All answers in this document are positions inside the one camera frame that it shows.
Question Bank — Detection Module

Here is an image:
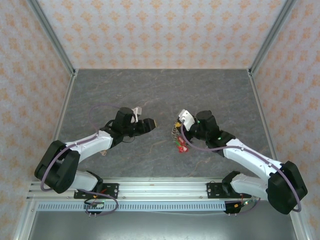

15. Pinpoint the small circuit board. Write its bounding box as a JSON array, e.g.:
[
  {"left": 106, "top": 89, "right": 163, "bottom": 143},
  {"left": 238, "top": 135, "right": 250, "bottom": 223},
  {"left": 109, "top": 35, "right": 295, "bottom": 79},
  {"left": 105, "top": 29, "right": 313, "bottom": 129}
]
[
  {"left": 83, "top": 201, "right": 105, "bottom": 210},
  {"left": 233, "top": 199, "right": 252, "bottom": 210}
]

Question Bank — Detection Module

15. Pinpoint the grey metal panel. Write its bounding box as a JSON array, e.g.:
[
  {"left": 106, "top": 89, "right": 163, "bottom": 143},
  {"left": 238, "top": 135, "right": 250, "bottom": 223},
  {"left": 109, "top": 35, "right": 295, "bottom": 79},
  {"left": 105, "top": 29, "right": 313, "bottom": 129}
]
[{"left": 27, "top": 211, "right": 301, "bottom": 240}]

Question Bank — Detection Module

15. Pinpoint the aluminium side rail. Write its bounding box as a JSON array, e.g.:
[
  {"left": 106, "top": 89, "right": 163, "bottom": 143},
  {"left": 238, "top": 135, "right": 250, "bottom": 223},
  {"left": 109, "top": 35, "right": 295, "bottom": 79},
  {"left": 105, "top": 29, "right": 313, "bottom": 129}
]
[
  {"left": 12, "top": 71, "right": 78, "bottom": 240},
  {"left": 247, "top": 69, "right": 316, "bottom": 240}
]

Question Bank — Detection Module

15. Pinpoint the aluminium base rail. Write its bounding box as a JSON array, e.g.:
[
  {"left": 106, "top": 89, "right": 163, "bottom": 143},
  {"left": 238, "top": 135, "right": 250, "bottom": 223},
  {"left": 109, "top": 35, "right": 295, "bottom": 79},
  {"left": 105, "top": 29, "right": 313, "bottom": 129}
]
[{"left": 26, "top": 177, "right": 261, "bottom": 201}]

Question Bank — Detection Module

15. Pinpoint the short purple cable loop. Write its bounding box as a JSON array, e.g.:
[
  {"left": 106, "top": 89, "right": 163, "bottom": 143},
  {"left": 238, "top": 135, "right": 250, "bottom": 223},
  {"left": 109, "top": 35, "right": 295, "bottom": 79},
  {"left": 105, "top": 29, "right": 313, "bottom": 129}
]
[
  {"left": 74, "top": 191, "right": 119, "bottom": 218},
  {"left": 236, "top": 199, "right": 261, "bottom": 216}
]

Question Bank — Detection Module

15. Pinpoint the perforated white cable duct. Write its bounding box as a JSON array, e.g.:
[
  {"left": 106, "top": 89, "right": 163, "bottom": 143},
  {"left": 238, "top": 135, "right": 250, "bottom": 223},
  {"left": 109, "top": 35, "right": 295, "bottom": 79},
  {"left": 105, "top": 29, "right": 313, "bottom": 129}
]
[{"left": 36, "top": 201, "right": 227, "bottom": 212}]

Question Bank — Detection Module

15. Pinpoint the aluminium frame post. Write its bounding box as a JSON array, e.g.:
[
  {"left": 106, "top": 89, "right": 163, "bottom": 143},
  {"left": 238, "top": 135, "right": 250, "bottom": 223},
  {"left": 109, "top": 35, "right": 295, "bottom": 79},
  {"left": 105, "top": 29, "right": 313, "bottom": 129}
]
[
  {"left": 247, "top": 0, "right": 298, "bottom": 77},
  {"left": 26, "top": 0, "right": 77, "bottom": 77}
]

